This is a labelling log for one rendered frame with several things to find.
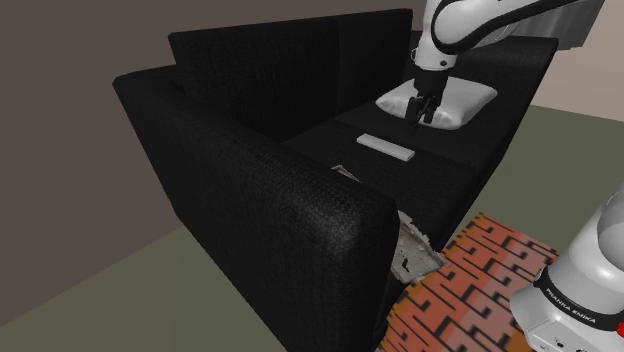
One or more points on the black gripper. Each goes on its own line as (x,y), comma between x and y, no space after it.
(430,83)

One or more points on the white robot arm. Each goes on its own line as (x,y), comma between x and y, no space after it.
(446,29)

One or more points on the white pillow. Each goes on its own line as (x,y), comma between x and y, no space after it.
(460,105)

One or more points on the white remote control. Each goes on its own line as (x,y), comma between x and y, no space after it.
(385,146)

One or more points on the grey mottled flat sheet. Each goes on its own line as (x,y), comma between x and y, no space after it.
(414,256)

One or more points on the grey curtain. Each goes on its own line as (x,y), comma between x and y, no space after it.
(575,24)

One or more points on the black fabric sofa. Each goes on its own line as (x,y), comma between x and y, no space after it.
(273,209)

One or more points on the orange patterned robot stand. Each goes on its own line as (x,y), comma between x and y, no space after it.
(468,287)

